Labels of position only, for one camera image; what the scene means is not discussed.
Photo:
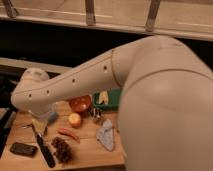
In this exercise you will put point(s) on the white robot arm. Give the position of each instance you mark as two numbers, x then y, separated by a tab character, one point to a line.
166	108

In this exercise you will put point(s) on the red chili pepper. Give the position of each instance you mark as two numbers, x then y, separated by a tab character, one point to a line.
69	133

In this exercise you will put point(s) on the wooden board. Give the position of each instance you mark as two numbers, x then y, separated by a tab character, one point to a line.
88	154

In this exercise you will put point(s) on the blue cup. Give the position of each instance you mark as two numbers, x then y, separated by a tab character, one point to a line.
52	117

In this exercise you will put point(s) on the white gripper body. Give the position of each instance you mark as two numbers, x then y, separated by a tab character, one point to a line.
40	123

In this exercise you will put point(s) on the small metal clip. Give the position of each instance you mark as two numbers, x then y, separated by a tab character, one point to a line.
96	114

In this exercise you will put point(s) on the blue grey cloth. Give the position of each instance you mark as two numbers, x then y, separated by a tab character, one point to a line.
105	135

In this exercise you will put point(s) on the bunch of dark grapes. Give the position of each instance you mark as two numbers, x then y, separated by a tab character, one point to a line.
63	151

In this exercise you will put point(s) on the black eraser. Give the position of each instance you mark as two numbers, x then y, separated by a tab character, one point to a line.
23	149

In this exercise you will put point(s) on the red bowl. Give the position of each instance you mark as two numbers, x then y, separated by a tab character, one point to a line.
80	104

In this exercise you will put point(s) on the yellow red apple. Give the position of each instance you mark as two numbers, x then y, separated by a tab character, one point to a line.
75	120

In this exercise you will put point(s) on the green plastic tray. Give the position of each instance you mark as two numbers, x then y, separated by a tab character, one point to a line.
114	99

